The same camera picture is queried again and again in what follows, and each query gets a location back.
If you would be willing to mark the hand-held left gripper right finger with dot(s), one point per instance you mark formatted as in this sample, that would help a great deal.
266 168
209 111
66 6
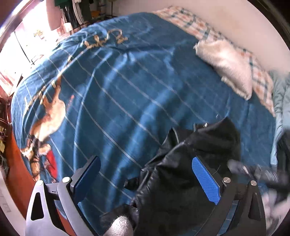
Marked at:
205 179

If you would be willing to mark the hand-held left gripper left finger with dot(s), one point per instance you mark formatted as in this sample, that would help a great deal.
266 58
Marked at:
87 177

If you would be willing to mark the blue striped bed sheet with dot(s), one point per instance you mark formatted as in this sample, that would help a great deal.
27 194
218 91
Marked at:
124 102

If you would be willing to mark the black leather jacket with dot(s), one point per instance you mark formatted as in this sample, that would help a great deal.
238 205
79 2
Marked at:
172 181

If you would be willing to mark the white fluffy folded garment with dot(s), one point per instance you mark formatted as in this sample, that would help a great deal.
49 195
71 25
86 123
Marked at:
226 63

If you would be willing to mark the rack of hanging clothes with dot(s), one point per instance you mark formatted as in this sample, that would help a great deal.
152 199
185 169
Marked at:
77 11

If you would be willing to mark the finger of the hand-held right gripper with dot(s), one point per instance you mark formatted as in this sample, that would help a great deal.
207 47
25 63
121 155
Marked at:
240 168

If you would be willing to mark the light blue duvet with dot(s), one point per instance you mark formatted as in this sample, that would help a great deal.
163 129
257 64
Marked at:
279 95

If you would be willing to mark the plaid checkered pillow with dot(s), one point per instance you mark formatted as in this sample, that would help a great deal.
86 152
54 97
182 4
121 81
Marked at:
260 84

